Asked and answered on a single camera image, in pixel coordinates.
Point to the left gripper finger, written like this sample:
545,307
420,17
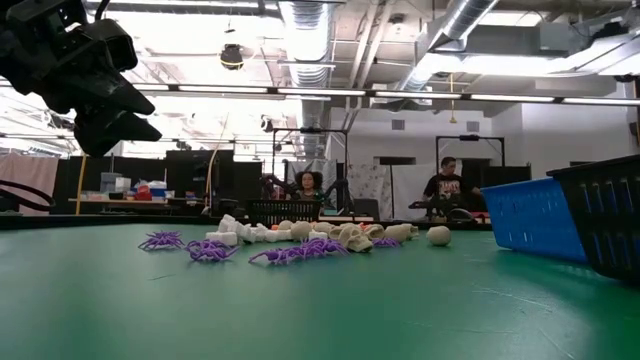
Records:
100,97
110,135

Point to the purple plastic spider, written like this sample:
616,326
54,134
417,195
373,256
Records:
280,256
212,254
327,246
386,243
205,244
161,241
305,252

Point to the cream plastic skull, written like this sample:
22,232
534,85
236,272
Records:
374,231
301,231
285,225
322,226
357,242
439,236
337,231
400,232

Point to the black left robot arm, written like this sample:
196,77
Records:
30,12

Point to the yellow pole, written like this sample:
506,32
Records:
80,185

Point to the table with boxes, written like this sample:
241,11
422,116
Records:
125,202

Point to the pink hanging cloth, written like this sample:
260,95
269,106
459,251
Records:
27,180

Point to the round black ceiling fixture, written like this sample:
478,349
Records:
231,56

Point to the small black plastic basket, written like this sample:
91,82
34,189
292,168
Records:
285,212

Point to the person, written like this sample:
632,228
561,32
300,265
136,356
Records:
308,187
447,187

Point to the bar with light strips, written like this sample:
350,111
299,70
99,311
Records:
350,92

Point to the white patterned curtain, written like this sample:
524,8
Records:
370,185

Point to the blue plastic basket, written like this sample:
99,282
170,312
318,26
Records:
530,220

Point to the long black plastic basket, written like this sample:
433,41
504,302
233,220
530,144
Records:
600,220

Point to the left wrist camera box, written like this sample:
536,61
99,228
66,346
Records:
107,45

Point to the black background rig frame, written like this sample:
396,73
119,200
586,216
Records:
470,137
310,130

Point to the silver ventilation duct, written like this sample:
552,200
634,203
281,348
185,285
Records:
450,30
305,60

